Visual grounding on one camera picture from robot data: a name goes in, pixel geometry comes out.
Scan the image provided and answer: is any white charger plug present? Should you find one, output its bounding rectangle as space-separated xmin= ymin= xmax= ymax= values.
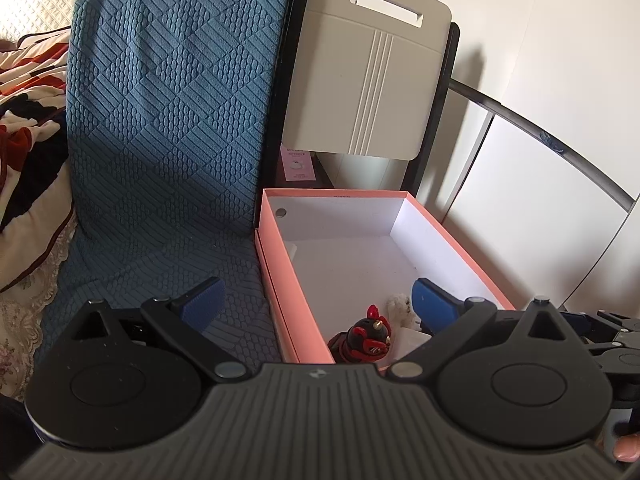
xmin=399 ymin=327 xmax=434 ymax=357

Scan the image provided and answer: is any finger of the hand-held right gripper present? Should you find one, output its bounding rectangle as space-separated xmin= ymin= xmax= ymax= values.
xmin=559 ymin=310 xmax=640 ymax=350

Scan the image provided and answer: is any red black figurine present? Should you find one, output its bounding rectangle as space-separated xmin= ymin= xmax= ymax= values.
xmin=327 ymin=304 xmax=392 ymax=364

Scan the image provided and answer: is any red white printed blanket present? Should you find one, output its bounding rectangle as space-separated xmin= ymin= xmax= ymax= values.
xmin=0 ymin=27 xmax=74 ymax=234

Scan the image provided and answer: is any white quilted headboard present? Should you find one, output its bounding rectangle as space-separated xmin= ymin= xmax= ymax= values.
xmin=0 ymin=0 xmax=84 ymax=49

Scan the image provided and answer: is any small pink box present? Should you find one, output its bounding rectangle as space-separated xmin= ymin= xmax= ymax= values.
xmin=280 ymin=142 xmax=316 ymax=184

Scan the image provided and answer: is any white fluffy toy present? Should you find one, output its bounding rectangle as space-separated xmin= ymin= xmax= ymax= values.
xmin=385 ymin=294 xmax=419 ymax=329

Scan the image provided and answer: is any beige lace bedsheet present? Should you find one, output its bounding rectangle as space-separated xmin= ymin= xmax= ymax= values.
xmin=0 ymin=170 xmax=79 ymax=402

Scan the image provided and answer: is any person's right hand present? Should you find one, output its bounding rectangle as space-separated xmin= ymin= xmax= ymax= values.
xmin=611 ymin=432 xmax=640 ymax=465

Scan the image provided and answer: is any blue textured seat cushion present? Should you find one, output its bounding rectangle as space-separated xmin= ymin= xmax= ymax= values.
xmin=35 ymin=0 xmax=294 ymax=362

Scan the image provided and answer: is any dark curved metal rail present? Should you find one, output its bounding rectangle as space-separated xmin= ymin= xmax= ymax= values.
xmin=447 ymin=77 xmax=640 ymax=212

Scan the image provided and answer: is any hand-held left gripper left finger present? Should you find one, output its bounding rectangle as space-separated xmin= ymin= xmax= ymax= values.
xmin=70 ymin=276 xmax=249 ymax=381

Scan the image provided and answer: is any beige folding chair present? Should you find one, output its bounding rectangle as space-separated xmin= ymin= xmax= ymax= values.
xmin=272 ymin=0 xmax=461 ymax=202

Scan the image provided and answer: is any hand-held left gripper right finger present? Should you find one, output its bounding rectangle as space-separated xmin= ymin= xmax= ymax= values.
xmin=390 ymin=277 xmax=571 ymax=380

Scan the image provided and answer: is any pink cardboard box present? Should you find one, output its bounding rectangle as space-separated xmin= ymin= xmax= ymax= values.
xmin=254 ymin=187 xmax=516 ymax=367

